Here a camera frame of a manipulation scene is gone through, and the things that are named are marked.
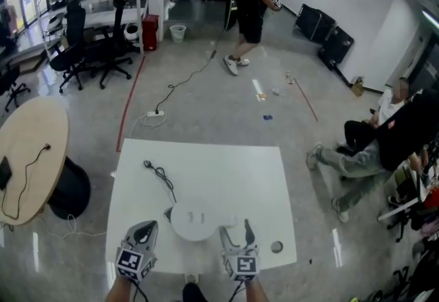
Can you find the person's white shoe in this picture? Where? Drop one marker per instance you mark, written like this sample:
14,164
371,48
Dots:
192,278

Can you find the small blue floor item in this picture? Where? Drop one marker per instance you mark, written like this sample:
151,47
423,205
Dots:
268,117

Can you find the black hard case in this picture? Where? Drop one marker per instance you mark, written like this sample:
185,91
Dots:
336,48
313,21

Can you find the person's right forearm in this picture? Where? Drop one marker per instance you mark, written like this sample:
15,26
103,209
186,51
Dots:
255,292

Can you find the white desk with clutter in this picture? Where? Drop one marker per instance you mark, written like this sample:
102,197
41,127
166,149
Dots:
409,194

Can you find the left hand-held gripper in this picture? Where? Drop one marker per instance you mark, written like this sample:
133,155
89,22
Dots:
135,261

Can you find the pink cloth item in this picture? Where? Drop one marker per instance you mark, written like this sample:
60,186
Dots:
430,226

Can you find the white mesh waste bin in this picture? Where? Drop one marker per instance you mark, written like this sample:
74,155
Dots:
178,33

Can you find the person's leg in black trousers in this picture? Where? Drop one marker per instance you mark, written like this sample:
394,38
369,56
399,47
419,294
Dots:
195,293

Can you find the round wooden table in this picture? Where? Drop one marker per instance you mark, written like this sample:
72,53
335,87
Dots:
37,142

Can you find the white round helmet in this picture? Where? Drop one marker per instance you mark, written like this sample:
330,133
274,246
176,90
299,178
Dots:
131,32

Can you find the flat black device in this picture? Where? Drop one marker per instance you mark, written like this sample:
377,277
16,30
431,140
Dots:
4,173

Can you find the person's left forearm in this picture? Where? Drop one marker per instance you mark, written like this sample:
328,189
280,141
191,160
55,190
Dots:
118,290

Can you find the clear plastic bottle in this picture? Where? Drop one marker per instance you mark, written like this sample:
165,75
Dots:
278,91

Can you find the white power strip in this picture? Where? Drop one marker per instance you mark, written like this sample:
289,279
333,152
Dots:
156,114

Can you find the black chair base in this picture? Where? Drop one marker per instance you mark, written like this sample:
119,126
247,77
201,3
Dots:
401,285

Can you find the small beige floor item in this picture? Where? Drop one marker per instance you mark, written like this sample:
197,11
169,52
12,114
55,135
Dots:
290,77

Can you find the red cabinet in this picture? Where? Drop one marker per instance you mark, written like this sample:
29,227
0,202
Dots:
150,33

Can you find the orange and white packet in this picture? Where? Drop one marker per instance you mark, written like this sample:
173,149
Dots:
262,96

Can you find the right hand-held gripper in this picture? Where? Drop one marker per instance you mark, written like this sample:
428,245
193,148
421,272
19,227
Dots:
243,264

